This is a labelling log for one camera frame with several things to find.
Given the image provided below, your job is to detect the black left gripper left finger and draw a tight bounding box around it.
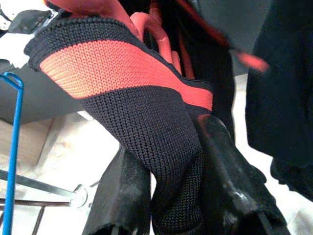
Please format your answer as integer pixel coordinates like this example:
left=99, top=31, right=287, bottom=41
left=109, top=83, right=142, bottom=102
left=82, top=146, right=153, bottom=235

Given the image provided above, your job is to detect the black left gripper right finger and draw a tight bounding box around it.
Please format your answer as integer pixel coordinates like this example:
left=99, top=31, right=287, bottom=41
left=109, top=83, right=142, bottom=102
left=197, top=114, right=291, bottom=235

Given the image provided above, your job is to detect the red plastic hanger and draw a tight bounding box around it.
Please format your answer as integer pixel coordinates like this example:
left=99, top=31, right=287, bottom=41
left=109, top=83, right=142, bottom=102
left=129, top=0, right=269, bottom=79

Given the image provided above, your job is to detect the silver metal clothes rack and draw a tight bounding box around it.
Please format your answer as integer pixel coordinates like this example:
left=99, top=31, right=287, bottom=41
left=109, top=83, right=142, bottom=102
left=0, top=168, right=88, bottom=235

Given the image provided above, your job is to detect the black printed t-shirt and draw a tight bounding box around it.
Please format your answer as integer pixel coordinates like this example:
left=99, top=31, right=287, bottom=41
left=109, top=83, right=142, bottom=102
left=245, top=0, right=313, bottom=198

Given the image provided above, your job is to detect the blue wire hanger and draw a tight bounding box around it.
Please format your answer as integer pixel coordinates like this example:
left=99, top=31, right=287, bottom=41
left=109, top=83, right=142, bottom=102
left=0, top=72, right=24, bottom=235

